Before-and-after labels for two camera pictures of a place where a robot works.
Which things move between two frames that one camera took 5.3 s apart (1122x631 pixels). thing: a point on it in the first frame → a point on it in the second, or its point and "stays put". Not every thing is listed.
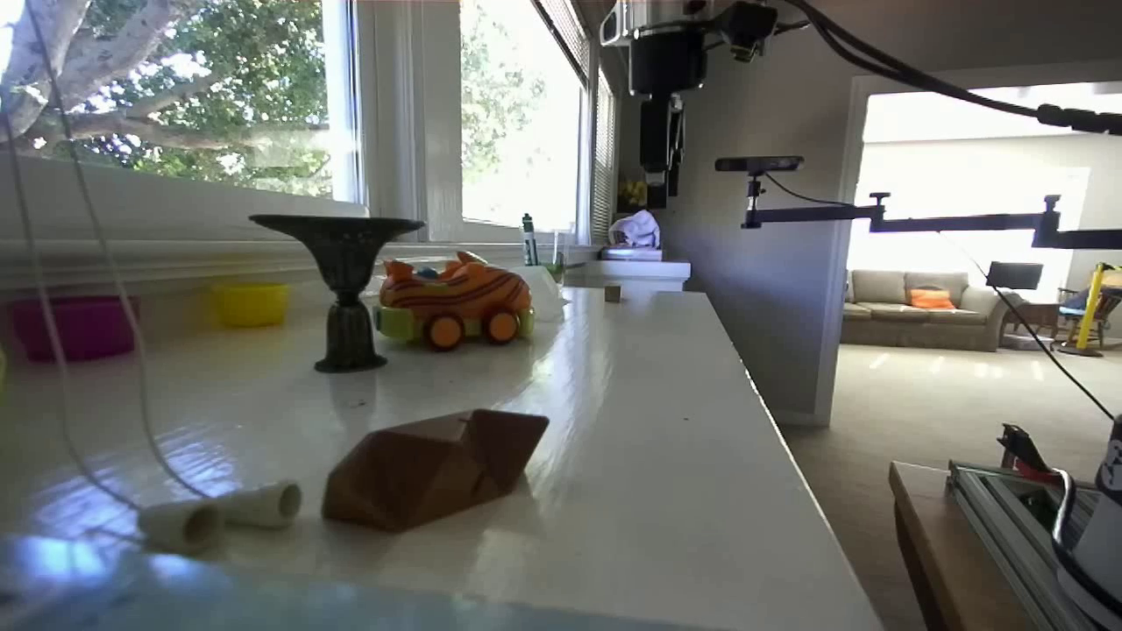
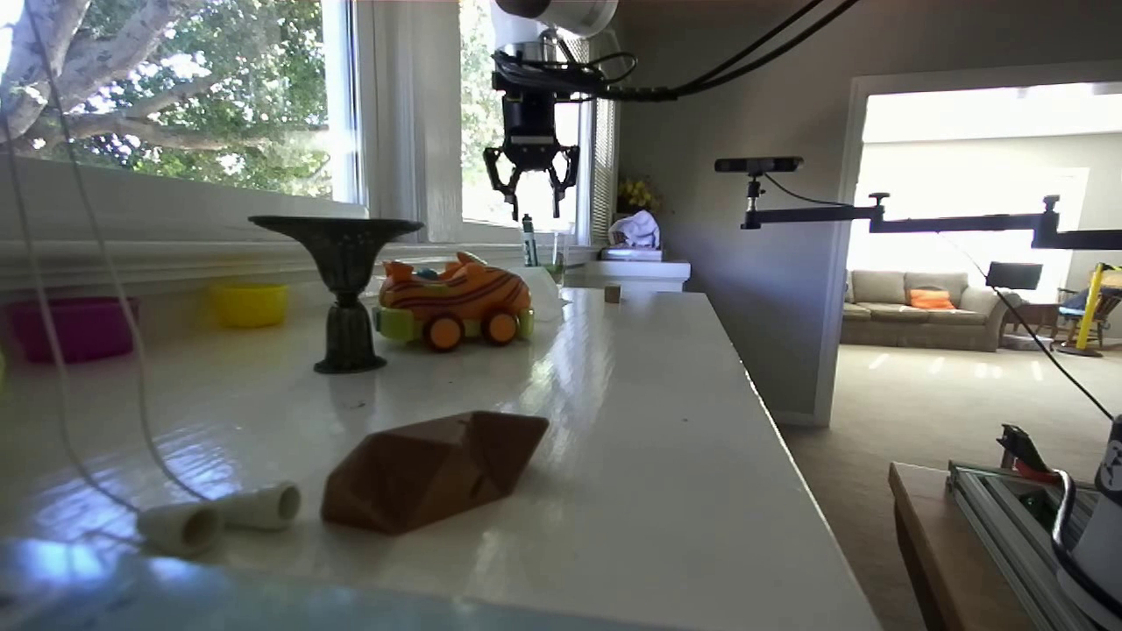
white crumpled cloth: (637, 230) stays put
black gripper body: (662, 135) → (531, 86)
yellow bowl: (255, 306) stays put
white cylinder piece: (194, 527) stays put
